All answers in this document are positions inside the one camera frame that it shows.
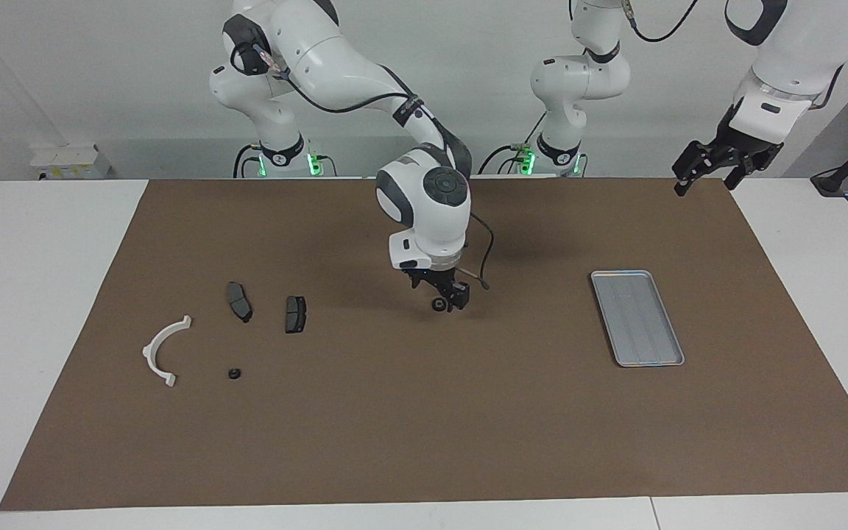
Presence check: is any white half-ring clamp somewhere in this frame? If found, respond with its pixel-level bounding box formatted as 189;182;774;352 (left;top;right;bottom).
142;315;193;388

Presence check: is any white box with labels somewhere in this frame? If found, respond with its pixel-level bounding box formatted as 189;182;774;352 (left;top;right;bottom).
30;144;112;180

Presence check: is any elongated dark brake pad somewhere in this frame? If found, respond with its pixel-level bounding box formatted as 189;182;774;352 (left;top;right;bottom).
226;282;253;323

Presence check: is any black base cable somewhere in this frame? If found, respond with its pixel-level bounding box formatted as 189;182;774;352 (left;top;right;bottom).
233;144;263;179
477;110;548;176

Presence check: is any black left base cable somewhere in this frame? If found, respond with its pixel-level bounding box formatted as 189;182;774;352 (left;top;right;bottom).
477;110;548;176

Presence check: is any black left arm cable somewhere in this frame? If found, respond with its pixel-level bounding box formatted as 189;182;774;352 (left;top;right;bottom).
619;0;846;111

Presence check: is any black right base cable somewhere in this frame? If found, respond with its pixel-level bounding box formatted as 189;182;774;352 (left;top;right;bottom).
233;144;263;179

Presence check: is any brown table mat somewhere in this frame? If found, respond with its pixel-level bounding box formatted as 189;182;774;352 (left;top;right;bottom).
0;178;848;512

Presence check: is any silver metal tray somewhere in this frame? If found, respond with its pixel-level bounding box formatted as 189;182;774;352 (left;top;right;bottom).
590;270;685;367

